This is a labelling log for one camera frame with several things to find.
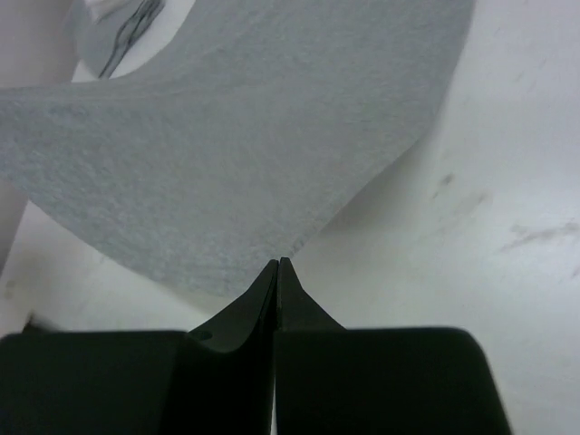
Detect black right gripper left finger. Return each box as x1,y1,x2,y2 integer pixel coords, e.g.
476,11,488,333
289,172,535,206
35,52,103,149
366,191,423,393
1,261,277,434

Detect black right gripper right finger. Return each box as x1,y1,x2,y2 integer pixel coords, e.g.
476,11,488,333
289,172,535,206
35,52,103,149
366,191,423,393
275,259,511,434

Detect grey tank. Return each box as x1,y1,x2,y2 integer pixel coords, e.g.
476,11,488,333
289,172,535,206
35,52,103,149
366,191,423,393
1,1,474,295
65,1,194,82

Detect folded grey tank top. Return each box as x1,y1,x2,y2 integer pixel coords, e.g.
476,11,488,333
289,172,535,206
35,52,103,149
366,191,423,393
65,1,194,82

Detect folded white tank top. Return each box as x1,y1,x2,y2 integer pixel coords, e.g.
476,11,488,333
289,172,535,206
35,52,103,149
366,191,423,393
84,0,131,22

